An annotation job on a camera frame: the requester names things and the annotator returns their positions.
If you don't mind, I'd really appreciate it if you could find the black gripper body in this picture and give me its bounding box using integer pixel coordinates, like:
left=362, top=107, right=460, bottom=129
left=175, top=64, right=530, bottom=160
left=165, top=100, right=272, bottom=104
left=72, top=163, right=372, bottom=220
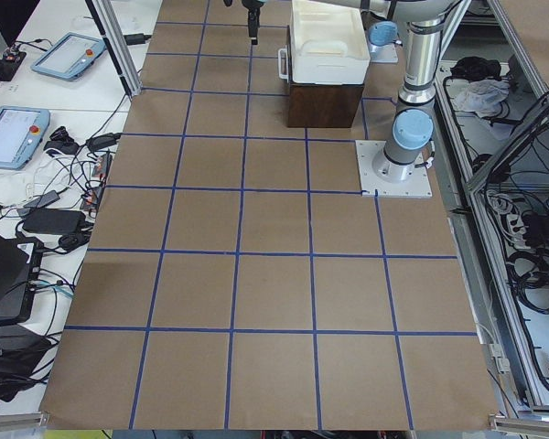
left=223, top=0, right=265, bottom=9

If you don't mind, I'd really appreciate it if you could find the wooden drawer with white handle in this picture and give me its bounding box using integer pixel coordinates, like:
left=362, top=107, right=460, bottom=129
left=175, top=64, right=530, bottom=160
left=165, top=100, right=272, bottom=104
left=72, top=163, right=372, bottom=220
left=277, top=47, right=291, bottom=82

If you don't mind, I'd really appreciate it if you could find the dark brown wooden cabinet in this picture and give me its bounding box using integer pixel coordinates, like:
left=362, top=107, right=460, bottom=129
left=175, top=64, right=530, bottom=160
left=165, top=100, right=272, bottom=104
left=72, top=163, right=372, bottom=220
left=287, top=82, right=364, bottom=128

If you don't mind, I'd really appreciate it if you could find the blue teach pendant far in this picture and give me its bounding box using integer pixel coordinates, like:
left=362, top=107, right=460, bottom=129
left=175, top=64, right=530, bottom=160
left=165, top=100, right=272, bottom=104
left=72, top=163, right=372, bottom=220
left=31, top=32, right=106, bottom=81

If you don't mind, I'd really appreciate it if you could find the blue teach pendant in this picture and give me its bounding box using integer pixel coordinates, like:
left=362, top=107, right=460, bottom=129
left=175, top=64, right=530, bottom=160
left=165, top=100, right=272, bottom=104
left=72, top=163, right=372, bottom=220
left=0, top=106, right=50, bottom=170
left=31, top=32, right=106, bottom=81

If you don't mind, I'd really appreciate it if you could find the white crumpled cloth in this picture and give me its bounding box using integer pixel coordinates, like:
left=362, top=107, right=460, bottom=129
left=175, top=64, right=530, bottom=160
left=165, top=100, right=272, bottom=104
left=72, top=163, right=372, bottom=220
left=452, top=79, right=511, bottom=117

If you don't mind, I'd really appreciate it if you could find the blue teach pendant near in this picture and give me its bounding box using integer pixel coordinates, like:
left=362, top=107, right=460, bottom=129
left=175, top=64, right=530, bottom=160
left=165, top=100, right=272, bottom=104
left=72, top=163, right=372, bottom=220
left=0, top=106, right=50, bottom=170

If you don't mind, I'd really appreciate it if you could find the black power adapter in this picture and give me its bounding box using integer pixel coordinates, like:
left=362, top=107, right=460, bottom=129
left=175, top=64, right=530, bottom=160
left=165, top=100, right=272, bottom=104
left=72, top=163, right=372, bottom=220
left=22, top=209, right=85, bottom=235

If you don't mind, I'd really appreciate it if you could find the black laptop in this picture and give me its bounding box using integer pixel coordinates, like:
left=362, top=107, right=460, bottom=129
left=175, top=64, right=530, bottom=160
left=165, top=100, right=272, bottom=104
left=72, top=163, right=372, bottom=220
left=0, top=235, right=44, bottom=326

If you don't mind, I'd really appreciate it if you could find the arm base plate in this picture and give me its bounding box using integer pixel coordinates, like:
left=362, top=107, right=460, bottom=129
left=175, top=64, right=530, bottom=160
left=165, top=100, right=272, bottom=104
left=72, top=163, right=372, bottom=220
left=368, top=43, right=398, bottom=64
left=355, top=140, right=433, bottom=198

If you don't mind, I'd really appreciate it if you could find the aluminium frame post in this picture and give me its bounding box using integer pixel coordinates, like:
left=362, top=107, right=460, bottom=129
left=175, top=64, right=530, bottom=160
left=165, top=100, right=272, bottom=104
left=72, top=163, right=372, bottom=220
left=85, top=0, right=142, bottom=99

